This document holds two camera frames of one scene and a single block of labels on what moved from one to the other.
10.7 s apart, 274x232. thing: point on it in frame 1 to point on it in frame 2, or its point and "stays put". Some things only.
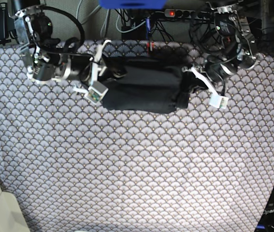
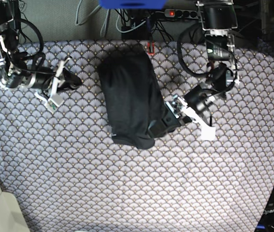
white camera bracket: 215,100 to 208,133
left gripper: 83,63 to 72,81
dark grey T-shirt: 154,83 to 133,96
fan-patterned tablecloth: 66,165 stays put
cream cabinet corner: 1,211 stays put
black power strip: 188,14 stays put
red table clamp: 151,45 stays put
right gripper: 190,82 to 168,122
